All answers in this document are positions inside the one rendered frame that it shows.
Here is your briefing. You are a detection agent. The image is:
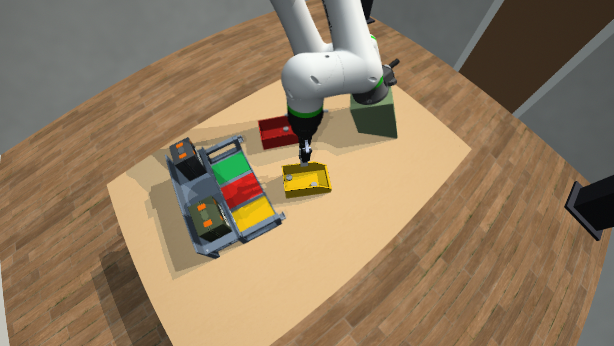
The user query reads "yellow bin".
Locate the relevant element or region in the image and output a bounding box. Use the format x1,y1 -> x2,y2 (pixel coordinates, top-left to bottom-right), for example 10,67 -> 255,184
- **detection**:
282,161 -> 332,199

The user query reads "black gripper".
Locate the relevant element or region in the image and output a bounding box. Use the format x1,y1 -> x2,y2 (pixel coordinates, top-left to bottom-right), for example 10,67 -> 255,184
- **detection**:
291,127 -> 318,167

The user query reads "red bin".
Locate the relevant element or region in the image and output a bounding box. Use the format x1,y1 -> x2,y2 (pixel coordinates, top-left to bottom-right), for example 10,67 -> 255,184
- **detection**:
258,116 -> 299,150

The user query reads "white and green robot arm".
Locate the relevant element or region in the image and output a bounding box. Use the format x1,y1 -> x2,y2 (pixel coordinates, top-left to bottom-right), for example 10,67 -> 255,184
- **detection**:
270,0 -> 400,131

